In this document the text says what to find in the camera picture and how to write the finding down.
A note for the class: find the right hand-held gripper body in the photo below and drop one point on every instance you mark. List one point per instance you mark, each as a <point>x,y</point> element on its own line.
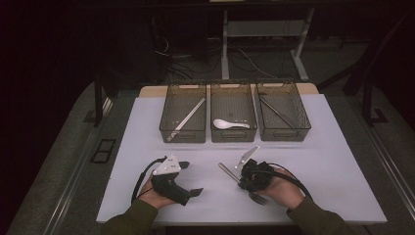
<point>256,176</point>

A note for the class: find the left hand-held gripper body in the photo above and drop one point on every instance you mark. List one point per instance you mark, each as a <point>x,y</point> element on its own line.
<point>169,187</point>

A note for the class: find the metal fork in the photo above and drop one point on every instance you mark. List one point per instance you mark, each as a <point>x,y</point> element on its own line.
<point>228,171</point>

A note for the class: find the white chopstick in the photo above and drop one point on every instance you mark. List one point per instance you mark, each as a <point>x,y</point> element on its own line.
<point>190,117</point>

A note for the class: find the white chopsticks pair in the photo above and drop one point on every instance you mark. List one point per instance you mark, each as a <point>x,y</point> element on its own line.
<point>188,116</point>

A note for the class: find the white ceramic spoon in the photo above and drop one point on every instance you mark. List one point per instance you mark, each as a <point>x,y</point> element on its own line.
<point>221,124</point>

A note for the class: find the dark translucent plastic bin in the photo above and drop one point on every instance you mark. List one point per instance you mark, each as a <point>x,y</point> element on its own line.
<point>232,104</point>
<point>293,107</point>
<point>182,98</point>

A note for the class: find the metal table knife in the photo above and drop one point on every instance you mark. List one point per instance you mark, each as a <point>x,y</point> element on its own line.
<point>277,112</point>

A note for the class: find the person's left hand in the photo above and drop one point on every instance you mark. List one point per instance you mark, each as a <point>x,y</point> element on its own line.
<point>153,197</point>

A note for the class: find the person's right hand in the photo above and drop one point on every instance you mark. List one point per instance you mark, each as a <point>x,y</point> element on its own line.
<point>285,191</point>

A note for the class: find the white table mat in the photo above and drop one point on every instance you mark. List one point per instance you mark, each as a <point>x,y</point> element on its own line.
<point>326,196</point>

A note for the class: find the black metal stand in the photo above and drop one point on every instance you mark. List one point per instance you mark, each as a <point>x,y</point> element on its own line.
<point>368,104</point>

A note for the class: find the black floor socket frame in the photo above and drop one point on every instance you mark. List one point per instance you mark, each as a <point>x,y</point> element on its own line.
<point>98,156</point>

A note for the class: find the white metal desk frame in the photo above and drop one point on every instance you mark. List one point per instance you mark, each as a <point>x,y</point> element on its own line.
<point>264,28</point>

